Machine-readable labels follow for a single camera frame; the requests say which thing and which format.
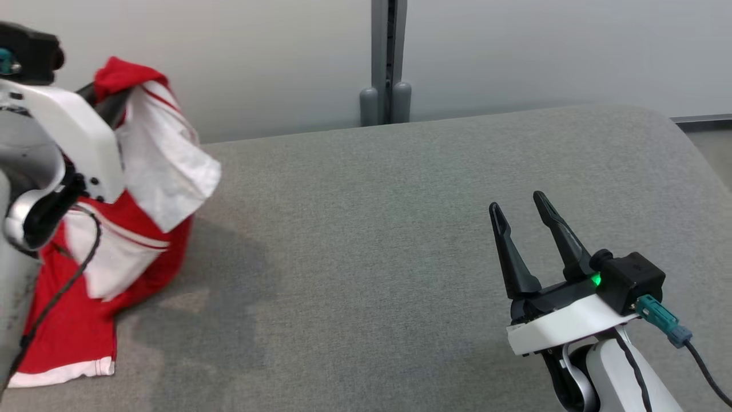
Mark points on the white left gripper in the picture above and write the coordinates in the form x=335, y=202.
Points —
x=74, y=126

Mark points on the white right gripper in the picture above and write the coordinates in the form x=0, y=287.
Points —
x=566, y=323

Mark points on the red white t-shirt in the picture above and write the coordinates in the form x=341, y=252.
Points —
x=160, y=154

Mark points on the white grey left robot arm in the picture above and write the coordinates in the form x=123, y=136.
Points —
x=17, y=171

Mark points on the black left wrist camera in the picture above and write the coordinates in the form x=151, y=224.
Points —
x=31, y=54

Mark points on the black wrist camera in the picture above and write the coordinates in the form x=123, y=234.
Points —
x=31, y=54
x=632, y=280

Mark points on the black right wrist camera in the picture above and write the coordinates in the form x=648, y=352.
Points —
x=632, y=280

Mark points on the teal left camera plug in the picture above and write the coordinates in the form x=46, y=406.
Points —
x=6, y=62

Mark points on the dark wall baseboard strip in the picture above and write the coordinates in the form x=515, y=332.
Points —
x=706, y=121

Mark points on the grey partition post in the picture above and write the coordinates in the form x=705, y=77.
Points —
x=389, y=57

